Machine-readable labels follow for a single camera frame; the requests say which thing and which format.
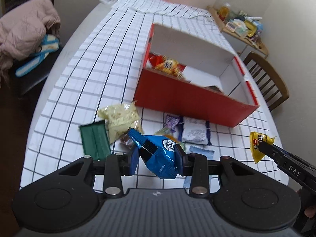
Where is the green snack packet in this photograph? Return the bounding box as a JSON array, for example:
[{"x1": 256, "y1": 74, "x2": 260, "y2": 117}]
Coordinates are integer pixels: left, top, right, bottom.
[{"x1": 79, "y1": 120, "x2": 111, "y2": 161}]

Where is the yellow candy packet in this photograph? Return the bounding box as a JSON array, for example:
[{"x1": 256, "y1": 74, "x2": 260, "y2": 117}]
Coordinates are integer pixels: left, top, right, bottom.
[{"x1": 249, "y1": 132, "x2": 275, "y2": 164}]

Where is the white blue snack packet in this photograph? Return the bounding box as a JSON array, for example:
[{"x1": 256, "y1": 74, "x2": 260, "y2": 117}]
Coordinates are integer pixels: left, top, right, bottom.
[{"x1": 177, "y1": 117, "x2": 212, "y2": 146}]

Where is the pale yellow snack bag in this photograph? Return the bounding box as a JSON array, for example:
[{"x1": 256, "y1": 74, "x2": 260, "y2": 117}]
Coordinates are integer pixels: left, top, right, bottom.
[{"x1": 98, "y1": 102, "x2": 144, "y2": 143}]

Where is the purple candy packet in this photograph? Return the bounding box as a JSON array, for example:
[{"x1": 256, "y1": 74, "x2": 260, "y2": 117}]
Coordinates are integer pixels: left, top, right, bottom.
[{"x1": 165, "y1": 114, "x2": 181, "y2": 133}]

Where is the brown jelly cake packet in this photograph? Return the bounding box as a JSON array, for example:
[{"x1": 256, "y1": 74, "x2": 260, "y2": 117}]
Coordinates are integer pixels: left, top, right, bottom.
[{"x1": 120, "y1": 134, "x2": 134, "y2": 149}]

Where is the packaged brown braised egg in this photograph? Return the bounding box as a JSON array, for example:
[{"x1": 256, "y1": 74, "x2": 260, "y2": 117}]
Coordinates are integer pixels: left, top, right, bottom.
[{"x1": 154, "y1": 127, "x2": 186, "y2": 151}]

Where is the person right hand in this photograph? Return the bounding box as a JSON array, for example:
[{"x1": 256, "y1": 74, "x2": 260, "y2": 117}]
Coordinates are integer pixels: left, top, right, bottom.
[{"x1": 295, "y1": 187, "x2": 316, "y2": 219}]

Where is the light blue wafer packet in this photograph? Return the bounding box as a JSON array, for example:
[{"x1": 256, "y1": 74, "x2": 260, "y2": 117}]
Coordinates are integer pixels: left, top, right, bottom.
[{"x1": 183, "y1": 146, "x2": 214, "y2": 189}]

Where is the wooden chair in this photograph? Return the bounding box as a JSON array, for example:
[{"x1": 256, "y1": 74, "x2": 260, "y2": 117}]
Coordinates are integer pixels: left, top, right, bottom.
[{"x1": 243, "y1": 51, "x2": 289, "y2": 111}]

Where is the red cardboard box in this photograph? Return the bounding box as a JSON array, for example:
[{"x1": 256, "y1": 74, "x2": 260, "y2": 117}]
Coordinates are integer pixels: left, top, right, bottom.
[{"x1": 133, "y1": 24, "x2": 259, "y2": 127}]

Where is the checkered white tablecloth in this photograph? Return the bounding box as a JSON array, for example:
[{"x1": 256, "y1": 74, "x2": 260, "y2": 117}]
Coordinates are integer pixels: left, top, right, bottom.
[{"x1": 20, "y1": 0, "x2": 289, "y2": 187}]

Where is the orange chips bag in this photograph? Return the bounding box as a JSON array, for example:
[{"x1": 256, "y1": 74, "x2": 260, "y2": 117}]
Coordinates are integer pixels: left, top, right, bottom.
[{"x1": 153, "y1": 56, "x2": 186, "y2": 79}]

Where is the wooden tray shelf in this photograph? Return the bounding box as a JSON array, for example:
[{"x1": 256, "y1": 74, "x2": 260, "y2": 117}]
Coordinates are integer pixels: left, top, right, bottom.
[{"x1": 206, "y1": 5, "x2": 269, "y2": 58}]

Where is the white digital timer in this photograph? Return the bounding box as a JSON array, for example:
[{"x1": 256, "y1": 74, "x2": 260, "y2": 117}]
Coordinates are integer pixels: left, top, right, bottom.
[{"x1": 226, "y1": 21, "x2": 237, "y2": 33}]

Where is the plastic drink bottle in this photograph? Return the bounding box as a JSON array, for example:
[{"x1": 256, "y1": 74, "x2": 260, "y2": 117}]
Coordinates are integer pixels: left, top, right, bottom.
[{"x1": 214, "y1": 0, "x2": 231, "y2": 22}]

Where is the pink puffer jacket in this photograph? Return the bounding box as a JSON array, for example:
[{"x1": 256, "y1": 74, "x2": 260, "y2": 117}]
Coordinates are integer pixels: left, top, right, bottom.
[{"x1": 1, "y1": 0, "x2": 61, "y2": 81}]

